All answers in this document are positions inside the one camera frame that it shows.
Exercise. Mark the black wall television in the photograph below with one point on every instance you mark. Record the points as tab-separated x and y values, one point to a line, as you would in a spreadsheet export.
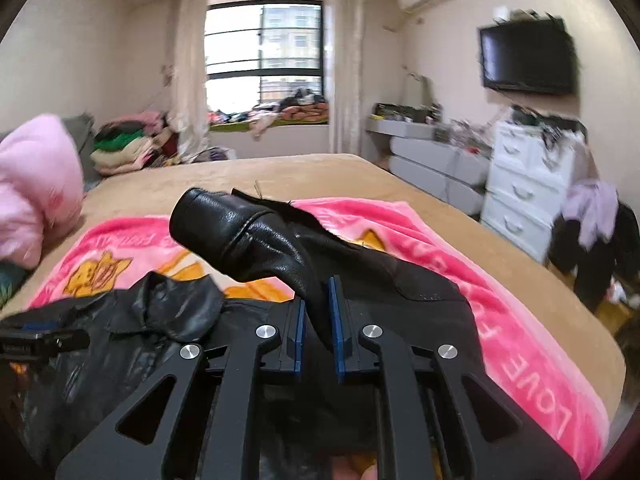
529	57

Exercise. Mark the left cream curtain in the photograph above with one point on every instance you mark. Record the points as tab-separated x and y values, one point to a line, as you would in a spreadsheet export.
188	113

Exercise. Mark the grey low cabinet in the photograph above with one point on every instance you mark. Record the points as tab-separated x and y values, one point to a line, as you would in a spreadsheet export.
427	157

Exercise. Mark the dark floral pillow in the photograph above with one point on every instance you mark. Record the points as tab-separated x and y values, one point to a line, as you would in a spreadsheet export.
12	278

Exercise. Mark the tan bed cover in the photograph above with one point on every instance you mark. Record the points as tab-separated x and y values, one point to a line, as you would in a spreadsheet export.
155	191

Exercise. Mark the cream curtain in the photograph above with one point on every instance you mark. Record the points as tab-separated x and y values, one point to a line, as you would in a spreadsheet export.
345	61
188	113

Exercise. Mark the black leather jacket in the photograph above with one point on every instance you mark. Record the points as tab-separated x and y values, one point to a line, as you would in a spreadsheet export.
48	407

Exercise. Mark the lilac garment on chair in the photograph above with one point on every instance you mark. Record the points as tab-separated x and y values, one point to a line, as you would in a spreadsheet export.
594	204

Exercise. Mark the window with dark frame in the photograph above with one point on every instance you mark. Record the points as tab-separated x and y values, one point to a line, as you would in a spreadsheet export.
260	52

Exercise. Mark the clothes pile on windowsill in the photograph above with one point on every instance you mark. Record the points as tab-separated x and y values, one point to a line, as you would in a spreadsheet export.
302	107

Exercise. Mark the pink cartoon bear blanket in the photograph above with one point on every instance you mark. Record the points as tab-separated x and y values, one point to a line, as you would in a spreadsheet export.
519	354

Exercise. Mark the pink quilt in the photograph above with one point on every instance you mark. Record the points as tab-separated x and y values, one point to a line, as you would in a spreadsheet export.
42	188

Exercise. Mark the white drawer chest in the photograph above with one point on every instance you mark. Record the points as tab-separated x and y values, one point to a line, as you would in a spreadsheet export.
530	173

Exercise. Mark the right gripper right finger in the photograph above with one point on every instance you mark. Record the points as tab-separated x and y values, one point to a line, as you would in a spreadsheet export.
437	412

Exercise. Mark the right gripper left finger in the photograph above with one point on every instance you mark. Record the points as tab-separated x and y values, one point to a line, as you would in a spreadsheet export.
194	417

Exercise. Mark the stack of folded clothes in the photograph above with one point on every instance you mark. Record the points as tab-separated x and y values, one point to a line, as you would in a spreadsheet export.
133	142

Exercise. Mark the right cream curtain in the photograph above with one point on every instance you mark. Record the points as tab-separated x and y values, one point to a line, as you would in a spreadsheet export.
345	61

